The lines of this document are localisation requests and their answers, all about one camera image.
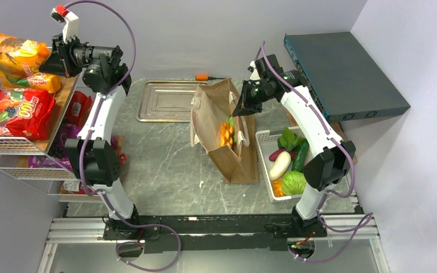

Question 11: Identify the purple snack bag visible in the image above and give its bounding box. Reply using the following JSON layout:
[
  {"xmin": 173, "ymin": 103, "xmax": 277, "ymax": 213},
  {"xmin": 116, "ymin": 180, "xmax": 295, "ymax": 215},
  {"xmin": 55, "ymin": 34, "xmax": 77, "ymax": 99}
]
[{"xmin": 28, "ymin": 123, "xmax": 80, "ymax": 171}]

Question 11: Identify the small red snack bag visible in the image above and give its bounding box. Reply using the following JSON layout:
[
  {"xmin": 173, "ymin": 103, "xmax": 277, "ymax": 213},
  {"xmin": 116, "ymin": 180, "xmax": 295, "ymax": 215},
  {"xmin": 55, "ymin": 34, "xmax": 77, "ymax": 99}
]
[{"xmin": 64, "ymin": 90, "xmax": 93, "ymax": 127}]

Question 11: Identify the orange braided bread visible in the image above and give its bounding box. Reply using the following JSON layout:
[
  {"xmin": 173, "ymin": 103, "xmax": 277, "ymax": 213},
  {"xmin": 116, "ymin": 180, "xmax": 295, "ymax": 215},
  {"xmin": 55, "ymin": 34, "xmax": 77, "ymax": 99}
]
[{"xmin": 220, "ymin": 122, "xmax": 234, "ymax": 148}]

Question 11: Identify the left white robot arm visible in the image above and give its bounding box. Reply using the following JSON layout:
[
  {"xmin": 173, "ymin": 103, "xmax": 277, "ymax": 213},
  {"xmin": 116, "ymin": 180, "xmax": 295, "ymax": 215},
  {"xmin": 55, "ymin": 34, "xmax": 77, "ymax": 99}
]
[{"xmin": 39, "ymin": 1, "xmax": 141, "ymax": 239}]

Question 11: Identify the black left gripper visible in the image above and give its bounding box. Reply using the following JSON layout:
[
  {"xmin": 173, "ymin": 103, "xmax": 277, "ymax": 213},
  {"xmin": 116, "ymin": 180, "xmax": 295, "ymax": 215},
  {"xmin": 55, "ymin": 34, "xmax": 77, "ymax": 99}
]
[{"xmin": 41, "ymin": 32, "xmax": 119, "ymax": 80}]

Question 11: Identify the orange handle screwdriver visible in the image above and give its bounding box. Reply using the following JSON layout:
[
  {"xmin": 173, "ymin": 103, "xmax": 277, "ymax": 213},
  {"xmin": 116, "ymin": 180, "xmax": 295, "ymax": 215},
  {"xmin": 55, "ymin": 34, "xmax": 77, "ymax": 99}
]
[{"xmin": 195, "ymin": 75, "xmax": 225, "ymax": 81}]

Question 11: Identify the white eggplant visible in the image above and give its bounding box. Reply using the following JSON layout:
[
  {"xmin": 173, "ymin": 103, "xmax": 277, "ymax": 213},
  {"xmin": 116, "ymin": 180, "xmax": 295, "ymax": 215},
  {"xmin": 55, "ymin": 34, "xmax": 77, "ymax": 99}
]
[{"xmin": 269, "ymin": 151, "xmax": 292, "ymax": 181}]

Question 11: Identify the orange ginger root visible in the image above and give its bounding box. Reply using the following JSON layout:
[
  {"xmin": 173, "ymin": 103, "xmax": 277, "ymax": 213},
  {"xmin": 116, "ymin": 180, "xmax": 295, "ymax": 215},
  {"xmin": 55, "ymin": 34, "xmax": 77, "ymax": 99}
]
[{"xmin": 271, "ymin": 179, "xmax": 285, "ymax": 197}]

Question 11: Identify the dark green cucumber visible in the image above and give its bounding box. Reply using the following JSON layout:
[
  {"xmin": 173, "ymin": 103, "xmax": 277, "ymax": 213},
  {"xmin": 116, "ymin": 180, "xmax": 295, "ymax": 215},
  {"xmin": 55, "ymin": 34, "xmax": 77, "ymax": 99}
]
[{"xmin": 291, "ymin": 139, "xmax": 310, "ymax": 172}]

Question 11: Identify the white perforated plastic basket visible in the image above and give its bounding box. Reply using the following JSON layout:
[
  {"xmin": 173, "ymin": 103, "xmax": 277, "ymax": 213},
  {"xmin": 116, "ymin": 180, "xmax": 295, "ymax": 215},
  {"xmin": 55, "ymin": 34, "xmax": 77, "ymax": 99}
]
[{"xmin": 255, "ymin": 126, "xmax": 318, "ymax": 204}]

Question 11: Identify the red candy bag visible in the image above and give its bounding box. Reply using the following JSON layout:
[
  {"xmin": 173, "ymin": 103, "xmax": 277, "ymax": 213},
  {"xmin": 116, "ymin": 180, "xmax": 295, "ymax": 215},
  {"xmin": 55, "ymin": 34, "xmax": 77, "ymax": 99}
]
[{"xmin": 0, "ymin": 89, "xmax": 56, "ymax": 140}]

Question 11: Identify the burlap grocery bag pink print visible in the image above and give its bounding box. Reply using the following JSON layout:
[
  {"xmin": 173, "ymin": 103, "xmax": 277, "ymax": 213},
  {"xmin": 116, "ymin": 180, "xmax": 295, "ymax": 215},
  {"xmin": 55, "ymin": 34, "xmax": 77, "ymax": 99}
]
[{"xmin": 190, "ymin": 78, "xmax": 259, "ymax": 184}]

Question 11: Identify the orange snack bag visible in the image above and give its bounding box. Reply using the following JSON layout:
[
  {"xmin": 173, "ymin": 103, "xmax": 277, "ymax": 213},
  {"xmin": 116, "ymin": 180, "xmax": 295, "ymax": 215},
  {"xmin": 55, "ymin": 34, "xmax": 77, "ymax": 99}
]
[{"xmin": 0, "ymin": 33, "xmax": 61, "ymax": 94}]

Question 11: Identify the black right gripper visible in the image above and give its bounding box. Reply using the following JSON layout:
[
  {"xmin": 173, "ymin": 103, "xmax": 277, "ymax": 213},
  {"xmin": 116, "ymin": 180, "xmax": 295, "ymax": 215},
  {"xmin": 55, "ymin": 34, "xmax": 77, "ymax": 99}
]
[{"xmin": 233, "ymin": 80, "xmax": 274, "ymax": 117}]

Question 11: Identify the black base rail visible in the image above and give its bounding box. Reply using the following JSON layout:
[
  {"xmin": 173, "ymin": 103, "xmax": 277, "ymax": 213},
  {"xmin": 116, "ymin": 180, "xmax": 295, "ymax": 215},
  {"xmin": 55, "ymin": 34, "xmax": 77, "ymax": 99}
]
[{"xmin": 102, "ymin": 213, "xmax": 327, "ymax": 254}]

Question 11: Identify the green leafy vegetable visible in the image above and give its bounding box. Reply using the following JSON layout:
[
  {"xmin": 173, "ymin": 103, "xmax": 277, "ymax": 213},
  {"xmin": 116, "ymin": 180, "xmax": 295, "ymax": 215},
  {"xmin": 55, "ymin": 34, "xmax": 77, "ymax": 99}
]
[{"xmin": 277, "ymin": 127, "xmax": 306, "ymax": 151}]

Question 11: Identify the magenta sweet potato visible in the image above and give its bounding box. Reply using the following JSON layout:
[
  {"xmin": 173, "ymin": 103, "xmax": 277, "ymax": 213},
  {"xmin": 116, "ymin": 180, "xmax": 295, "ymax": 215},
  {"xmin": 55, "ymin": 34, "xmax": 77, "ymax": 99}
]
[{"xmin": 269, "ymin": 149, "xmax": 286, "ymax": 162}]

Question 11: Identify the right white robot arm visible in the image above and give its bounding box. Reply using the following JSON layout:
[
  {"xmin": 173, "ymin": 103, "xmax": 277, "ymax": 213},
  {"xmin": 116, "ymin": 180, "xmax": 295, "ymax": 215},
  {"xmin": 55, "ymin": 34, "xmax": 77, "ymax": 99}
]
[{"xmin": 232, "ymin": 55, "xmax": 356, "ymax": 236}]

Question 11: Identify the white wire shelf rack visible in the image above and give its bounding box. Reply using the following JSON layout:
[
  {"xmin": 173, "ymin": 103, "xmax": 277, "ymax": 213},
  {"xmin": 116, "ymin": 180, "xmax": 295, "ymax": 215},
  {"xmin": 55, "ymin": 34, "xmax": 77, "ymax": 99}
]
[{"xmin": 0, "ymin": 76, "xmax": 101, "ymax": 203}]

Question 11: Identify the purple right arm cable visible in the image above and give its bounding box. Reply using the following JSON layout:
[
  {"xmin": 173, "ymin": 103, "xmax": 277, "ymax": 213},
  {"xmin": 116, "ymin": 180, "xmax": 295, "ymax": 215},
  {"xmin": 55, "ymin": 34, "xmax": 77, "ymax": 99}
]
[{"xmin": 254, "ymin": 40, "xmax": 374, "ymax": 264}]

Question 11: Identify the silver metal tray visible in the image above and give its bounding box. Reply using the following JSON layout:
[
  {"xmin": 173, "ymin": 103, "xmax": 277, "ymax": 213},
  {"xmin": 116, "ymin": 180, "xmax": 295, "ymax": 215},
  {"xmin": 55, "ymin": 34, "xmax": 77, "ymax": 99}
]
[{"xmin": 136, "ymin": 80, "xmax": 209, "ymax": 122}]

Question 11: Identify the green cabbage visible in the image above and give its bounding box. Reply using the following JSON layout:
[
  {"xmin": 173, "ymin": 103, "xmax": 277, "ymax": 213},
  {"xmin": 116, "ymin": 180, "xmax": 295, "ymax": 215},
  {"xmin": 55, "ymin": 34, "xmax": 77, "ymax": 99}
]
[{"xmin": 281, "ymin": 171, "xmax": 307, "ymax": 196}]

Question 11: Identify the blue grey network switch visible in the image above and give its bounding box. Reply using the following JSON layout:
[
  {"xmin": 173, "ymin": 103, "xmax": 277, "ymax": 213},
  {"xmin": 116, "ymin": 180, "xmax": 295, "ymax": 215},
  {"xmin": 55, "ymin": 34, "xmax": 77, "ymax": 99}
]
[{"xmin": 283, "ymin": 32, "xmax": 410, "ymax": 122}]

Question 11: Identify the wooden board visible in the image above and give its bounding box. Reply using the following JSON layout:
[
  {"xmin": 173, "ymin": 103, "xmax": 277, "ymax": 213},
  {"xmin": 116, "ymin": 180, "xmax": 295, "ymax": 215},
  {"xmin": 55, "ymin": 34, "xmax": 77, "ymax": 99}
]
[{"xmin": 286, "ymin": 106, "xmax": 345, "ymax": 157}]

